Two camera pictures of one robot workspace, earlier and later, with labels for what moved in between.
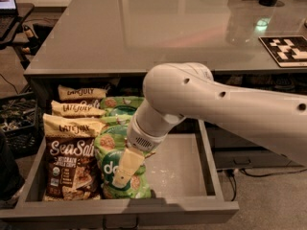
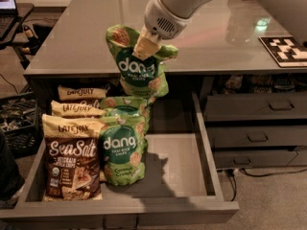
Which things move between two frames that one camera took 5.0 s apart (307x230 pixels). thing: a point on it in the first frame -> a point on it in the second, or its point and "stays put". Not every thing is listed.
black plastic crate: [21, 122] stays put
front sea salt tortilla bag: [72, 172] stays put
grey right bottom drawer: [227, 159] stays put
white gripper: [143, 138] -> [162, 22]
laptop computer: [9, 12] stays put
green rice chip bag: [109, 147] -> [139, 78]
